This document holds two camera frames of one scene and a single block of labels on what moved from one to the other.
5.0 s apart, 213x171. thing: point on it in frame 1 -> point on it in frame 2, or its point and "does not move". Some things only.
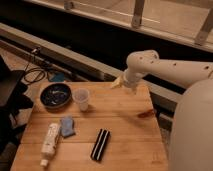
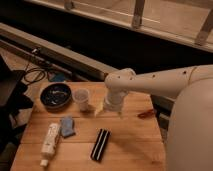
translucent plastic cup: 81,96 does not move
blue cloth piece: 67,128 does not move
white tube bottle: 50,143 does not move
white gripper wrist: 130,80 -> 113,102
